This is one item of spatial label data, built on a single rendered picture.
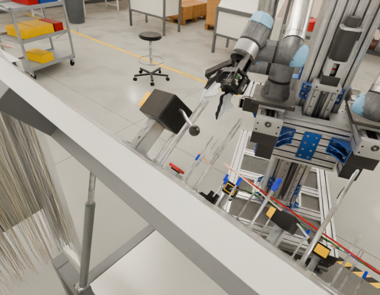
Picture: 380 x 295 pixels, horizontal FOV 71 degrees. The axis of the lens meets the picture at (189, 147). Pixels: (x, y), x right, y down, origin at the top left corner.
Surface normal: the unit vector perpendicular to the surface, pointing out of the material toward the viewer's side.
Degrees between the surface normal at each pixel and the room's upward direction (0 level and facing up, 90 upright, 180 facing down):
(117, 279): 0
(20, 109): 90
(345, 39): 90
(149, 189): 37
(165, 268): 0
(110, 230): 0
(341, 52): 90
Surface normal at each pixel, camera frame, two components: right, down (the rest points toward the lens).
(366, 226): 0.07, -0.79
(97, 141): -0.35, -0.37
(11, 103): 0.74, 0.45
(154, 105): -0.57, -0.50
